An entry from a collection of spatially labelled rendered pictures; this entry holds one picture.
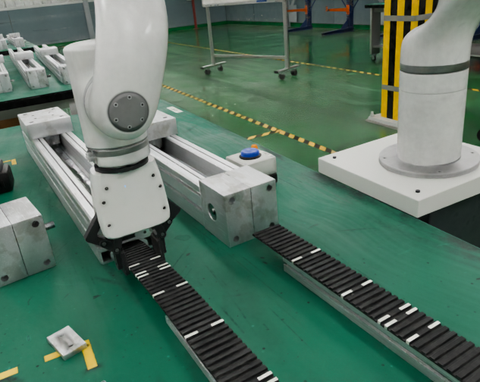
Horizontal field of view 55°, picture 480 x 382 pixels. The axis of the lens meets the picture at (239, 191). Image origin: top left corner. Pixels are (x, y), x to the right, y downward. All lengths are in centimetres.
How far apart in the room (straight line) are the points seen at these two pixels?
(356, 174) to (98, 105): 56
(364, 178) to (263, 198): 24
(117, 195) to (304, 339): 31
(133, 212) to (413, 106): 55
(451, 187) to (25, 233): 72
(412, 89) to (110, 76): 58
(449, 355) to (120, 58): 46
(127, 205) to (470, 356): 45
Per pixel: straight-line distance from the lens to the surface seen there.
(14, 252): 80
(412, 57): 91
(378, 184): 90
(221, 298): 66
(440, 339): 55
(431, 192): 88
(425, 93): 91
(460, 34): 90
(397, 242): 78
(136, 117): 54
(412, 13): 386
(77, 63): 61
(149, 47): 54
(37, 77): 270
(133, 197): 66
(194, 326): 57
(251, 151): 98
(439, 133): 94
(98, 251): 78
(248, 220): 77
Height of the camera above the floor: 117
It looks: 24 degrees down
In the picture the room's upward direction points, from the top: 6 degrees counter-clockwise
